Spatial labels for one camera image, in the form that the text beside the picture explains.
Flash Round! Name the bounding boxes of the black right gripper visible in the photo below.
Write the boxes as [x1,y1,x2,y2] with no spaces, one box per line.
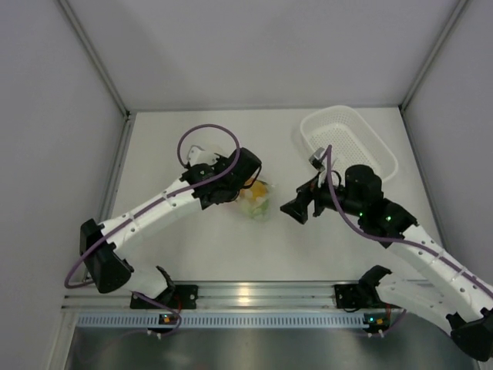
[281,170,364,224]

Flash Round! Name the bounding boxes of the clear zip top bag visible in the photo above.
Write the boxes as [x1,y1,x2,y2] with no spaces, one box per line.
[235,175,276,222]

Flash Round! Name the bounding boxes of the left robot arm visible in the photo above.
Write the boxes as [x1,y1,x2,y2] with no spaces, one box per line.
[79,147,262,308]

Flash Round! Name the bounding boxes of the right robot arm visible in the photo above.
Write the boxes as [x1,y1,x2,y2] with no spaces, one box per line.
[280,165,492,362]

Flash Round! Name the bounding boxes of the orange fake fruit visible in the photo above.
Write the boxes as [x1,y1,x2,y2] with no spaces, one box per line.
[248,180,268,199]

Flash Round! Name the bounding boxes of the white perforated plastic basket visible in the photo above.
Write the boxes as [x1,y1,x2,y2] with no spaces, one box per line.
[300,105,398,182]

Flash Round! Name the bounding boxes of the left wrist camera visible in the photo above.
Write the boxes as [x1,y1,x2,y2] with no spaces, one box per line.
[186,145,218,167]

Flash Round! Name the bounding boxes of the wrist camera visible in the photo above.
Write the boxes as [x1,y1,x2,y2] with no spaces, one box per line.
[186,145,218,167]
[309,147,327,171]

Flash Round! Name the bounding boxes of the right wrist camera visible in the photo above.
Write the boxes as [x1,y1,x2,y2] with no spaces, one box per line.
[309,147,327,171]

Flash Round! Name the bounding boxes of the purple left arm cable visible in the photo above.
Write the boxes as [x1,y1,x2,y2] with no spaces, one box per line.
[63,123,243,290]

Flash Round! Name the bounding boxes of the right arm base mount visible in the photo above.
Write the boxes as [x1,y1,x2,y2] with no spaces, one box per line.
[334,265,391,312]

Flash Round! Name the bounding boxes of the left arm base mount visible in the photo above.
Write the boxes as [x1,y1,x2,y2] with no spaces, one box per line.
[129,284,199,310]

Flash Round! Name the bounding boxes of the aluminium mounting rail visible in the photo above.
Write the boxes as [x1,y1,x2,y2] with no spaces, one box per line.
[62,281,356,311]

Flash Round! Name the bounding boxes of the white slotted cable duct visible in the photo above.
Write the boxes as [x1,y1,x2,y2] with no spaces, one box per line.
[77,312,375,328]

